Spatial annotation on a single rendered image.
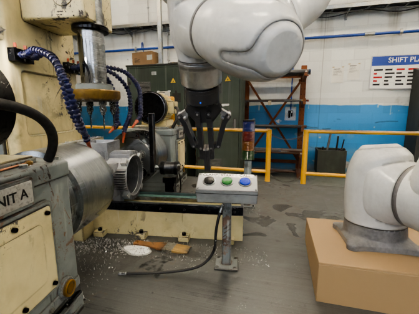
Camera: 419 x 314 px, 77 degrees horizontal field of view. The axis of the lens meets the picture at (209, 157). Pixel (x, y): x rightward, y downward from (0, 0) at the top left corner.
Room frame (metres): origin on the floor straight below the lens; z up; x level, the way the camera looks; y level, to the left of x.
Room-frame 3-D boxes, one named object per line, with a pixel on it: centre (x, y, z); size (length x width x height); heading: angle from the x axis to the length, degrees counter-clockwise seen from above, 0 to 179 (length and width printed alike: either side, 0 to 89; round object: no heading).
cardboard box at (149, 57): (4.58, 1.03, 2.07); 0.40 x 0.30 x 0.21; 67
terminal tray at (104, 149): (1.02, 0.43, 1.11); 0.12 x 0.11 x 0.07; 82
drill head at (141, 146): (1.34, 0.35, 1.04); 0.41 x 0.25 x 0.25; 173
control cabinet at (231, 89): (4.22, -0.18, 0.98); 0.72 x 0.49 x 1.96; 75
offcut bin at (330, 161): (5.05, -2.35, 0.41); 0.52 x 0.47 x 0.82; 75
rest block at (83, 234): (0.91, 0.47, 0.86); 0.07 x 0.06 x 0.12; 173
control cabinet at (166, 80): (4.48, 0.79, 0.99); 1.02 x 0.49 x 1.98; 75
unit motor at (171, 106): (1.64, 0.28, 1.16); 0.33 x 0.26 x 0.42; 173
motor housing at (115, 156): (1.01, 0.39, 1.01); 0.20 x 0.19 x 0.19; 82
